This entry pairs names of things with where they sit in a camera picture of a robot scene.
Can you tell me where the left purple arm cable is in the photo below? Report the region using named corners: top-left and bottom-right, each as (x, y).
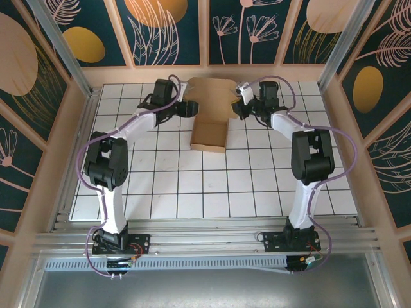
top-left (75, 74), bottom-right (184, 279)

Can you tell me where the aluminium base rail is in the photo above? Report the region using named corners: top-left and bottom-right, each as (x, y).
top-left (30, 216), bottom-right (385, 259)

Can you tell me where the grey metal sheet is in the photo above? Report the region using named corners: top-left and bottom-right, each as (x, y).
top-left (19, 253), bottom-right (396, 308)

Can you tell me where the left aluminium frame post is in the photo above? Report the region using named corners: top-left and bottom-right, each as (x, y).
top-left (25, 0), bottom-right (96, 99)

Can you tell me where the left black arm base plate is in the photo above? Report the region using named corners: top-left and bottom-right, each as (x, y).
top-left (91, 233), bottom-right (152, 256)

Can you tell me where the aluminium side rail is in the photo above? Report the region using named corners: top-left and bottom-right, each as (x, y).
top-left (48, 85), bottom-right (102, 232)

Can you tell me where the aluminium frame post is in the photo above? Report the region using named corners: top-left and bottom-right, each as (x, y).
top-left (25, 0), bottom-right (96, 99)
top-left (317, 0), bottom-right (377, 88)

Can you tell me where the left circuit board with wires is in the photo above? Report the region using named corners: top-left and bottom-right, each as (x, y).
top-left (105, 242), bottom-right (144, 270)

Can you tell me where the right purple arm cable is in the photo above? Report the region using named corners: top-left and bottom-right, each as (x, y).
top-left (249, 75), bottom-right (359, 276)

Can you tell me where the right circuit board with wires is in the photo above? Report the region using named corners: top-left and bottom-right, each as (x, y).
top-left (287, 239), bottom-right (324, 273)

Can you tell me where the circuit board with wires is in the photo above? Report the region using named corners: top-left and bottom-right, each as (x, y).
top-left (287, 239), bottom-right (324, 273)
top-left (105, 242), bottom-right (144, 270)

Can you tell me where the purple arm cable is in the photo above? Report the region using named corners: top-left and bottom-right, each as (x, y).
top-left (75, 74), bottom-right (184, 279)
top-left (249, 75), bottom-right (359, 276)

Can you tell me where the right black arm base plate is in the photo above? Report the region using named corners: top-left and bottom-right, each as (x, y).
top-left (261, 230), bottom-right (321, 255)

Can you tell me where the right aluminium frame post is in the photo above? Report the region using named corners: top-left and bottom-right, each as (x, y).
top-left (317, 0), bottom-right (377, 88)

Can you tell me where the brown cardboard paper box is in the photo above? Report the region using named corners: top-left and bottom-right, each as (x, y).
top-left (187, 76), bottom-right (240, 153)

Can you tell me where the grey slotted cable duct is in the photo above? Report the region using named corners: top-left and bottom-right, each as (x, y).
top-left (44, 255), bottom-right (289, 273)

